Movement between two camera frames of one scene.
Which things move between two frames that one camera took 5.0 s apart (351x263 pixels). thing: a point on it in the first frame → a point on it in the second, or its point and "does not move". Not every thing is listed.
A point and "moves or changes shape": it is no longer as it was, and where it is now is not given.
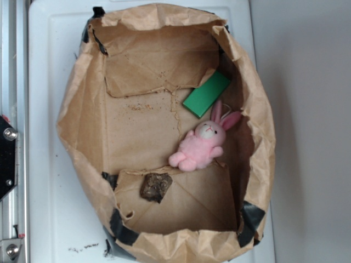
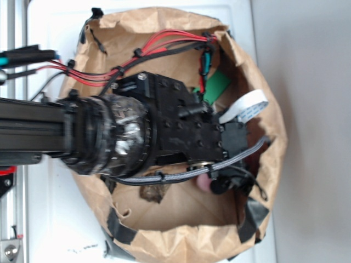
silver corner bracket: [9, 249] does not move
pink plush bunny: [198, 149] moves or changes shape
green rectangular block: [202, 98] does not move
